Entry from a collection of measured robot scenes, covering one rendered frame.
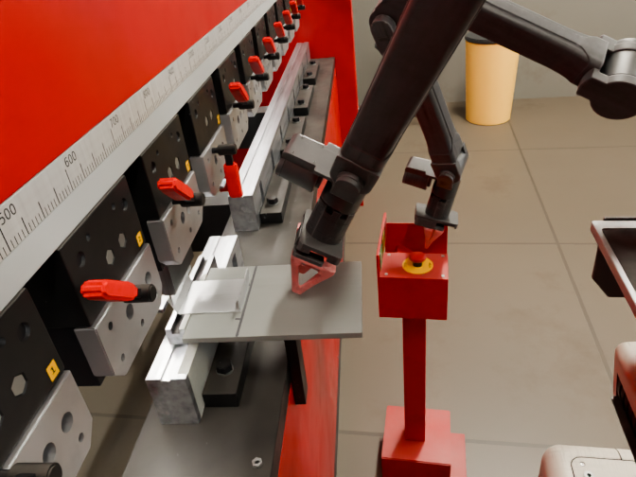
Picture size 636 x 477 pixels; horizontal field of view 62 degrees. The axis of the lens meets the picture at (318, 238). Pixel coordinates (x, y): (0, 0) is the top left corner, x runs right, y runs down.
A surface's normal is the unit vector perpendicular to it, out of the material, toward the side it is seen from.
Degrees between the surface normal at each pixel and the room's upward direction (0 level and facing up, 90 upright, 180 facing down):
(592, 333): 0
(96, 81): 90
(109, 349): 90
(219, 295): 0
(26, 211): 90
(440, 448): 0
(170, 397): 90
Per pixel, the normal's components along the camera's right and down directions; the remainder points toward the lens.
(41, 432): 0.99, -0.05
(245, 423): -0.10, -0.85
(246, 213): -0.06, 0.53
